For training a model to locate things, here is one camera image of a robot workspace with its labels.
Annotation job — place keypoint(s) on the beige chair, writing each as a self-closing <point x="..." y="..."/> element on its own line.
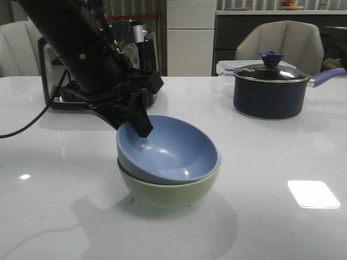
<point x="300" y="41"/>
<point x="19" y="49"/>

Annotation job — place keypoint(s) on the fruit plate on counter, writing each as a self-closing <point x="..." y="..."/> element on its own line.
<point x="290" y="5"/>

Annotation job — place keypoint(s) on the dark sideboard counter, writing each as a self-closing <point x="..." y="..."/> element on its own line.
<point x="232" y="27"/>

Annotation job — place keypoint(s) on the blue bowl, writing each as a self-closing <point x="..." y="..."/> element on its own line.
<point x="174" y="153"/>

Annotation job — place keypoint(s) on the beige chair left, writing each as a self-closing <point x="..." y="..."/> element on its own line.
<point x="19" y="49"/>

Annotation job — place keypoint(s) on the dark blue saucepan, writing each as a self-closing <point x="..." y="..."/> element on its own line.
<point x="276" y="100"/>

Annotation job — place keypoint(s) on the glass lid with blue knob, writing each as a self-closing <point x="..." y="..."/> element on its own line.
<point x="270" y="70"/>

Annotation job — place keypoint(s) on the green bowl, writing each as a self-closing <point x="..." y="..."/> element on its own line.
<point x="169" y="196"/>

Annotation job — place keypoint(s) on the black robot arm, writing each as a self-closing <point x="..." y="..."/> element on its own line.
<point x="105" y="81"/>

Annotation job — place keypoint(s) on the clear plastic food container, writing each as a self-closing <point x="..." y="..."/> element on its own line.
<point x="226" y="68"/>

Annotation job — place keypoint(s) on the white refrigerator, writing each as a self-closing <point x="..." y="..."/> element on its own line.
<point x="190" y="37"/>

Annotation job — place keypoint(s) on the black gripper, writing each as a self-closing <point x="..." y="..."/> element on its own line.
<point x="126" y="101"/>

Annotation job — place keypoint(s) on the beige chair right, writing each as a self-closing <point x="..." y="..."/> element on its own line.
<point x="300" y="41"/>

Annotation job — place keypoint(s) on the black chrome four-slot toaster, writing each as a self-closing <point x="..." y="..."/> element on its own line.
<point x="143" y="55"/>

